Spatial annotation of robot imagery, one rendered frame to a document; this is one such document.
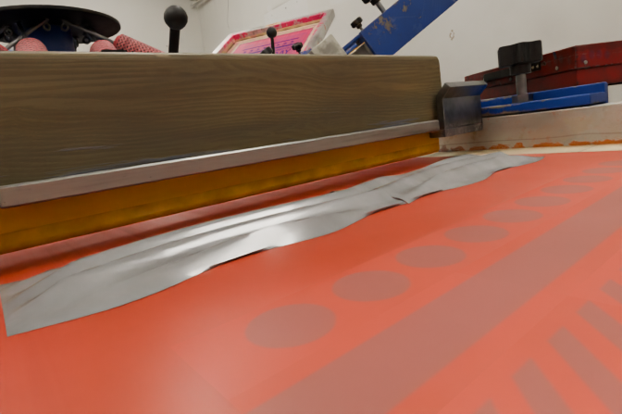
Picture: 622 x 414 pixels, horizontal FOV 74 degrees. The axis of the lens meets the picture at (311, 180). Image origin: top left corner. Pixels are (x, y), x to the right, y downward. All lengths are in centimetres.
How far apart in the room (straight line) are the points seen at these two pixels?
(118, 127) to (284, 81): 12
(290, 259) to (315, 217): 4
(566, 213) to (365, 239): 8
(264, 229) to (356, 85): 20
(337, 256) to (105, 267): 9
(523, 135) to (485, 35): 202
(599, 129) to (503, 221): 28
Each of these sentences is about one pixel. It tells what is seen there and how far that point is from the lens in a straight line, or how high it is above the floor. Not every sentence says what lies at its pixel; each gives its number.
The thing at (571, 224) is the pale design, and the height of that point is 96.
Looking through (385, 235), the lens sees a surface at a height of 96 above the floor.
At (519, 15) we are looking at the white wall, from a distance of 241.
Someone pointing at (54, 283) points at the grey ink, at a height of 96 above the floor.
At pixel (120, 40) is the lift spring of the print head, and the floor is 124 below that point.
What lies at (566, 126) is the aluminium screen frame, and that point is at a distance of 46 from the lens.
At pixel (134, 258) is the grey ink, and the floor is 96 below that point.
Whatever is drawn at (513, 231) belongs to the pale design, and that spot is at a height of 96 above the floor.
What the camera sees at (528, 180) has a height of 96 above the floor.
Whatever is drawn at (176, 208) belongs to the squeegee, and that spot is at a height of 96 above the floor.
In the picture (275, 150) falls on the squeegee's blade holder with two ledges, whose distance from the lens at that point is 28.
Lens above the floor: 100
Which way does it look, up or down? 7 degrees down
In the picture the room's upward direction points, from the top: 8 degrees counter-clockwise
